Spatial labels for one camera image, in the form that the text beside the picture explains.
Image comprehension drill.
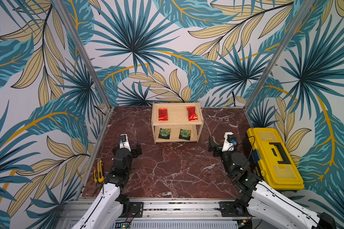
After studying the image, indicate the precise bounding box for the green tea bag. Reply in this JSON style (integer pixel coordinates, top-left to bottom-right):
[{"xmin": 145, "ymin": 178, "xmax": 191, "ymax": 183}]
[
  {"xmin": 179, "ymin": 129, "xmax": 192, "ymax": 141},
  {"xmin": 158, "ymin": 128, "xmax": 171, "ymax": 139}
]

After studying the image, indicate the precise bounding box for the red tea bag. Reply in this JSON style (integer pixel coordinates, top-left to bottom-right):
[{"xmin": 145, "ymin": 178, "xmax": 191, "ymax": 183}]
[
  {"xmin": 186, "ymin": 106, "xmax": 198, "ymax": 121},
  {"xmin": 158, "ymin": 108, "xmax": 168, "ymax": 121}
]

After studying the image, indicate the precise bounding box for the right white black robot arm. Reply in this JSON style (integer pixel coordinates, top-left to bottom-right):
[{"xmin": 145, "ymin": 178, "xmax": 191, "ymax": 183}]
[{"xmin": 208, "ymin": 132, "xmax": 336, "ymax": 229}]

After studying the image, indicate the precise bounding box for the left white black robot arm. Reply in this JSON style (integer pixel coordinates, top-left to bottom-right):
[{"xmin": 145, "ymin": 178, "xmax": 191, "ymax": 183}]
[{"xmin": 73, "ymin": 144, "xmax": 142, "ymax": 229}]

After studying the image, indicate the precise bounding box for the light wooden two-tier shelf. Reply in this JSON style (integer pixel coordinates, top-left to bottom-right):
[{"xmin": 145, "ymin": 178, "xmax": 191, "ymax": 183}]
[{"xmin": 151, "ymin": 102, "xmax": 204, "ymax": 143}]

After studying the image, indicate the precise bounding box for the yellow black utility knife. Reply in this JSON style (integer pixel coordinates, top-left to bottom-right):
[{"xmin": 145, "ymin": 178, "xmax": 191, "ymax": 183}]
[{"xmin": 93, "ymin": 158, "xmax": 105, "ymax": 185}]

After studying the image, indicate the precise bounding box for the yellow black toolbox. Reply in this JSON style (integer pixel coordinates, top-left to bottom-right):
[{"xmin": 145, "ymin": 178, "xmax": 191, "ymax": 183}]
[{"xmin": 246, "ymin": 127, "xmax": 304, "ymax": 191}]

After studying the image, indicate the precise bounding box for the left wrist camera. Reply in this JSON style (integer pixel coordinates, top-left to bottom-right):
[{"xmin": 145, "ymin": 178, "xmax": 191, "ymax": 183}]
[{"xmin": 119, "ymin": 134, "xmax": 131, "ymax": 152}]

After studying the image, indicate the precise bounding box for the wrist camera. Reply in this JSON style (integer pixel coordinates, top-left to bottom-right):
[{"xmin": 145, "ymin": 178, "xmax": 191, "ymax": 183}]
[
  {"xmin": 222, "ymin": 132, "xmax": 237, "ymax": 152},
  {"xmin": 119, "ymin": 134, "xmax": 131, "ymax": 152}
]

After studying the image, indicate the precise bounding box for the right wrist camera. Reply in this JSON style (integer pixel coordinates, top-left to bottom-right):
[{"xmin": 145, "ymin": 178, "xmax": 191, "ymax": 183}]
[{"xmin": 222, "ymin": 132, "xmax": 237, "ymax": 152}]

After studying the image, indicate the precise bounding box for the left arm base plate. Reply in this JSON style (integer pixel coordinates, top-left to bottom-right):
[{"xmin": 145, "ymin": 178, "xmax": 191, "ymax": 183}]
[{"xmin": 103, "ymin": 202, "xmax": 144, "ymax": 219}]

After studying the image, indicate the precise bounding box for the aluminium front rail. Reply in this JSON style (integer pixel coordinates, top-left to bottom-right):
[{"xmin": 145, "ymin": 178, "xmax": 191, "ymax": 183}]
[{"xmin": 56, "ymin": 198, "xmax": 259, "ymax": 229}]

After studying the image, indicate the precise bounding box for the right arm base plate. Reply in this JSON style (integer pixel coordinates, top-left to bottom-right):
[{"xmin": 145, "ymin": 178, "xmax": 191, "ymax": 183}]
[{"xmin": 217, "ymin": 201, "xmax": 253, "ymax": 219}]

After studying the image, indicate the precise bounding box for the left aluminium corner post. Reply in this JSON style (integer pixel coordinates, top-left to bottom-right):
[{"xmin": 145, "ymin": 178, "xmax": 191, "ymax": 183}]
[{"xmin": 53, "ymin": 0, "xmax": 112, "ymax": 111}]

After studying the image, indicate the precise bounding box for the aluminium corner post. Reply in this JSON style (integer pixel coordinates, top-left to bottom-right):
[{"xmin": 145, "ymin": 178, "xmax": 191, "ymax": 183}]
[
  {"xmin": 244, "ymin": 0, "xmax": 315, "ymax": 113},
  {"xmin": 53, "ymin": 0, "xmax": 112, "ymax": 111}
]

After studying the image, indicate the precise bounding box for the right aluminium corner post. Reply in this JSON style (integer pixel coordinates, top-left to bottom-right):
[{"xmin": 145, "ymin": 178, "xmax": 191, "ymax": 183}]
[{"xmin": 244, "ymin": 0, "xmax": 315, "ymax": 113}]

